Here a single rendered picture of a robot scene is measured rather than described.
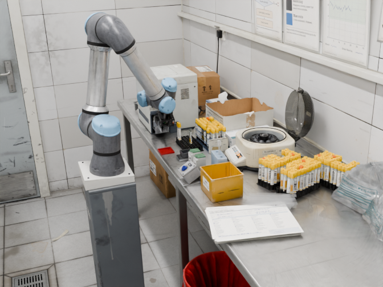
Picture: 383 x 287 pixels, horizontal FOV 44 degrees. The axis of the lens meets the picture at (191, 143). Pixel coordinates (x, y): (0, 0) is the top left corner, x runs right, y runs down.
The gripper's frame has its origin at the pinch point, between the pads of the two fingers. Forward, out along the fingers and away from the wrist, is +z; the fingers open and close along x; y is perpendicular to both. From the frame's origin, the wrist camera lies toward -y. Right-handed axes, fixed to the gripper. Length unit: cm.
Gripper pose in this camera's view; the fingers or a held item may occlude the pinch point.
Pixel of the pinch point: (161, 128)
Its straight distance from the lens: 250.4
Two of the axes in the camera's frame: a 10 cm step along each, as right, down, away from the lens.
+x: 9.4, -1.6, 3.0
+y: 3.1, 7.6, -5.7
